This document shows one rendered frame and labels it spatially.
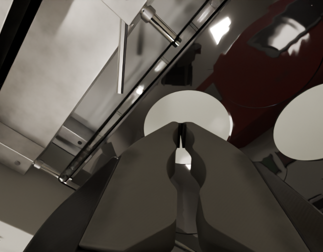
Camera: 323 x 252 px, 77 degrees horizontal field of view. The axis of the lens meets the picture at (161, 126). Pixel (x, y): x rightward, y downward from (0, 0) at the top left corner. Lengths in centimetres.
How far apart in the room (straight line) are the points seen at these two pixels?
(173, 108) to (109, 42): 10
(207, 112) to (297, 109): 10
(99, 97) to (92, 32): 12
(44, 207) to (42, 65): 19
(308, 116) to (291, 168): 8
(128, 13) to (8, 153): 23
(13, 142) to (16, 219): 10
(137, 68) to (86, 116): 12
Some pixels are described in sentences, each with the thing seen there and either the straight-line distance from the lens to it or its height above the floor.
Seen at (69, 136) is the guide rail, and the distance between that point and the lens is 34.
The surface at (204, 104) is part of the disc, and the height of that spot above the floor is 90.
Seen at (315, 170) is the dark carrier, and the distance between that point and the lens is 33.
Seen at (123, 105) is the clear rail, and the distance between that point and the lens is 23.
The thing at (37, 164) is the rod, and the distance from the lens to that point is 33.
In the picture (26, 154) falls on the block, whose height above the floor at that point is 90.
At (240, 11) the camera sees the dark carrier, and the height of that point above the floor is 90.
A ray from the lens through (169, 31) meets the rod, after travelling 21.
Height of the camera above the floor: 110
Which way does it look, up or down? 60 degrees down
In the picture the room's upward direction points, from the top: 175 degrees counter-clockwise
